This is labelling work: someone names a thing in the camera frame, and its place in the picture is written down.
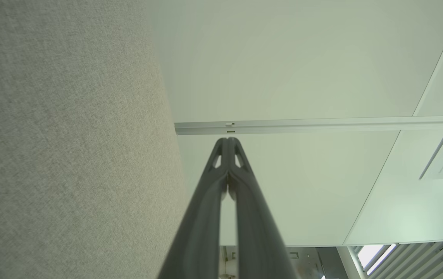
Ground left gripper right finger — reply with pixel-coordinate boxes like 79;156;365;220
228;137;298;279

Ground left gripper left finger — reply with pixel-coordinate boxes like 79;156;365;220
157;138;230;279

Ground grey window blinds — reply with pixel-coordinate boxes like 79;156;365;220
347;221;443;279

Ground aluminium partition rail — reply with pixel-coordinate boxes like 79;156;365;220
174;115;443;136

